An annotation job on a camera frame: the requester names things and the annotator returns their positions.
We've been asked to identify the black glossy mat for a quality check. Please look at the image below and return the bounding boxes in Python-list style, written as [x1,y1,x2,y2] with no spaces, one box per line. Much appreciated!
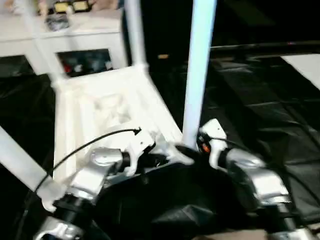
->
[0,51,320,238]

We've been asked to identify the white plastic table leg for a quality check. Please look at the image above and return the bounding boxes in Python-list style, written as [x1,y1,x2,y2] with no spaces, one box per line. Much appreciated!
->
[124,0,150,74]
[181,0,218,146]
[0,125,55,194]
[20,0,66,86]

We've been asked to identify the black framed plaque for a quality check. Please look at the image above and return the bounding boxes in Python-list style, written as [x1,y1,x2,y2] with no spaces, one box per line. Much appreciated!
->
[53,0,93,14]

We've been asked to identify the white flat panel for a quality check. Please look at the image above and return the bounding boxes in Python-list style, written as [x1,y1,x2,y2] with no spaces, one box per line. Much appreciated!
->
[279,53,320,84]

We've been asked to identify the white sideboard cabinet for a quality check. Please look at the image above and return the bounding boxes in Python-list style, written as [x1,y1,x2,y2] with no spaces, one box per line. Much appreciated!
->
[0,10,129,76]

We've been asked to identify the bag of black parts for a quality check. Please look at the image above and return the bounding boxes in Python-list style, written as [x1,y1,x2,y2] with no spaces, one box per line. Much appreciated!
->
[44,14,71,33]

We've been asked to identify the small white figurine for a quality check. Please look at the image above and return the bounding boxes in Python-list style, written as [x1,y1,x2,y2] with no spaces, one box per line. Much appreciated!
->
[39,0,49,16]

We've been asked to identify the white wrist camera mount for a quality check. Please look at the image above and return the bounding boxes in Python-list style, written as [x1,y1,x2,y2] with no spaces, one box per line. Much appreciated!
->
[123,129,158,176]
[199,118,229,169]

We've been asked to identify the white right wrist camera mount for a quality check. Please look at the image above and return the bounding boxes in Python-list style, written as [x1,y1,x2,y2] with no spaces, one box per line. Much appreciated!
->
[199,118,229,169]

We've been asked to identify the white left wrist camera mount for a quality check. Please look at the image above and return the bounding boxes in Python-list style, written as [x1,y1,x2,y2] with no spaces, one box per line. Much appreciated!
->
[123,129,158,176]

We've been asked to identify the long black bar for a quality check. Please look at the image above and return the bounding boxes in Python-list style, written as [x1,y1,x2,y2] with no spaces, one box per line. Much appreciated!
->
[210,40,320,55]

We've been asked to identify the beige plush toy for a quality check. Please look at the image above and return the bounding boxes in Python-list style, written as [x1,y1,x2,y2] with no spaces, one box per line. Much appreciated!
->
[92,0,124,11]

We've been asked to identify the white plastic table top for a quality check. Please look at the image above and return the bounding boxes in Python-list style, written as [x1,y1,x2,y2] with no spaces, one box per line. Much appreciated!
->
[41,63,195,212]

